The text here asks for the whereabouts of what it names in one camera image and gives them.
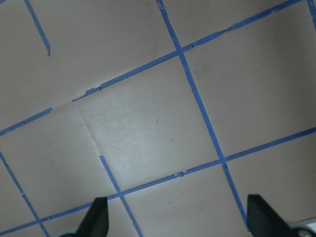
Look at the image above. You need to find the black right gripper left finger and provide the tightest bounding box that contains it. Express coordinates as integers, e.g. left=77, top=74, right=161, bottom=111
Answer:
left=75, top=197, right=109, bottom=237

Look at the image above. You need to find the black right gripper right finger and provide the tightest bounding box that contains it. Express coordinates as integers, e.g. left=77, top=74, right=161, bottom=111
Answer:
left=247, top=195, right=296, bottom=237

